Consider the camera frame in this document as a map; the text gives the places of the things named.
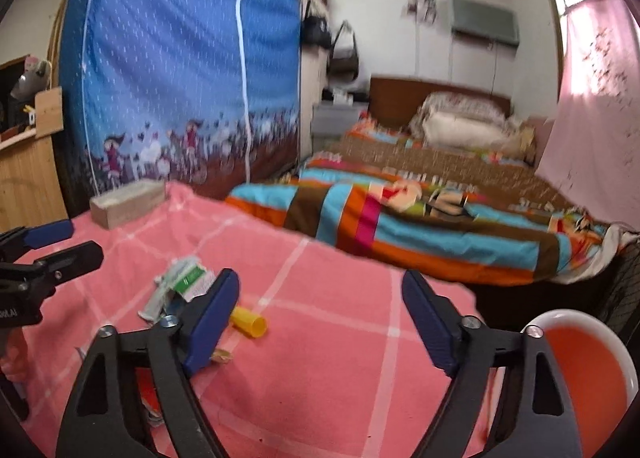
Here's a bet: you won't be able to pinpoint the white basin with red inside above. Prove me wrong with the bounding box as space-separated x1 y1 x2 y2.
487 309 640 458

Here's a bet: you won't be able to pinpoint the colourful striped quilt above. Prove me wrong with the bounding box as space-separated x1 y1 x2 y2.
225 181 622 287

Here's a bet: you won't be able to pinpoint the yellow plastic cap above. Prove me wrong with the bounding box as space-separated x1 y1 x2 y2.
230 307 269 339

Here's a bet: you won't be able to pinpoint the brown wooden headboard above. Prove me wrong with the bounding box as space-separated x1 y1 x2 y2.
369 76 514 130

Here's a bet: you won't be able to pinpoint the brown printed blanket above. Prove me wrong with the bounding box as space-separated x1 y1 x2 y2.
300 135 582 210

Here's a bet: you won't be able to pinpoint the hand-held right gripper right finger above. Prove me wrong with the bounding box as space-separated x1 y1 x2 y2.
401 269 585 458

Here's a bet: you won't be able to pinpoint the pink checked blanket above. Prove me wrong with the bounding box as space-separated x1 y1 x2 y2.
0 181 501 458

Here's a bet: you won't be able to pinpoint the grey plush toy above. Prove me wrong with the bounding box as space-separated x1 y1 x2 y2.
10 54 54 102

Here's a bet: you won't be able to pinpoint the black wire fan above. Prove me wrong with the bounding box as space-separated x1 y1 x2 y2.
596 232 640 335

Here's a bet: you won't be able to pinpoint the black handbag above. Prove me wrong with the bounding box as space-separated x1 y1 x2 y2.
301 13 331 48

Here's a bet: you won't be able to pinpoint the dark shoulder bag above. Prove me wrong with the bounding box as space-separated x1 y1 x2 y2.
327 21 360 80

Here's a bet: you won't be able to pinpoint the light wooden cabinet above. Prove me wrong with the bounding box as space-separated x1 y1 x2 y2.
0 129 69 235

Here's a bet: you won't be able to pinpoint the floral pillow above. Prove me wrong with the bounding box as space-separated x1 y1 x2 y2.
409 91 524 152

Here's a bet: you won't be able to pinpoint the red wrapper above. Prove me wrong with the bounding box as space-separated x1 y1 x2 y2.
137 378 164 430

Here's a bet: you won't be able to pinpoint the wall television with green cover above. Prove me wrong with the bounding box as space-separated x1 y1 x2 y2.
449 0 520 47

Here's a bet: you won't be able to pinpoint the grey rectangular box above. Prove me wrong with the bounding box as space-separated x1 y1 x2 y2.
89 181 167 230

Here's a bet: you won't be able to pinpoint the grey nightstand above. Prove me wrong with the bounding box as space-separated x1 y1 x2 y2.
312 101 369 152

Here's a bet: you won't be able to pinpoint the pink curtain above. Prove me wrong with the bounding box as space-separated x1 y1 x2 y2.
534 0 640 230

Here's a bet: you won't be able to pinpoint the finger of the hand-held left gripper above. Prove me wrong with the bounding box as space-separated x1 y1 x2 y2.
27 240 105 300
0 219 75 259

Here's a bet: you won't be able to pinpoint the blue fabric wardrobe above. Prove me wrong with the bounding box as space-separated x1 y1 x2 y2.
59 0 304 199

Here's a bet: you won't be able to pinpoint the green and white wrapper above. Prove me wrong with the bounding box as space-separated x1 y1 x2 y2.
167 257 219 304

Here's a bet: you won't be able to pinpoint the wall hooks with small items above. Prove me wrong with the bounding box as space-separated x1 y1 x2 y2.
404 0 437 25

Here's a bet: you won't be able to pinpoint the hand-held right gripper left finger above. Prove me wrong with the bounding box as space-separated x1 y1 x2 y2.
55 267 241 458

